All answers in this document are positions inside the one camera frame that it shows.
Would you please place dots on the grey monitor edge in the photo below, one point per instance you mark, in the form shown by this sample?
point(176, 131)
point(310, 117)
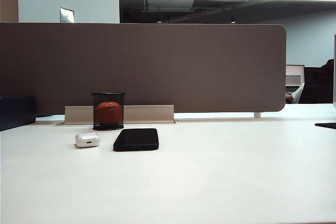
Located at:
point(335, 77)

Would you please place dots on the orange ball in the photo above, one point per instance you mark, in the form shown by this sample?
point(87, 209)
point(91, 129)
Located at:
point(109, 113)

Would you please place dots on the background computer monitor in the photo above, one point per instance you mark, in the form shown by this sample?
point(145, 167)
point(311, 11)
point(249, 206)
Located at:
point(294, 75)

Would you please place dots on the white partition bracket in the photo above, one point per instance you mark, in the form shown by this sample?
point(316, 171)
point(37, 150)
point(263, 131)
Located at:
point(257, 115)

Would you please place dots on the seated person in background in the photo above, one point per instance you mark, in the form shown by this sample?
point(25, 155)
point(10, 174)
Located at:
point(315, 87)

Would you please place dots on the black desk mat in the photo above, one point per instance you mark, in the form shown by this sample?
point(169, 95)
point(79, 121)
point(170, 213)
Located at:
point(326, 125)

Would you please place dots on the silver wall plate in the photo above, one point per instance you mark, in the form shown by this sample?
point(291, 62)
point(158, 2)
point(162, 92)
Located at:
point(66, 15)

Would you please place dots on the black smartphone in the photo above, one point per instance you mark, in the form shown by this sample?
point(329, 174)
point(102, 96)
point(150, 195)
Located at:
point(136, 140)

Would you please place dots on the black mesh pen holder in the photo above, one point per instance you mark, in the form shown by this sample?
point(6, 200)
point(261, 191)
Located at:
point(107, 128)

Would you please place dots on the dark blue storage box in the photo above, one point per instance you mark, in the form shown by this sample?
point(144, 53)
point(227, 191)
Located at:
point(15, 112)

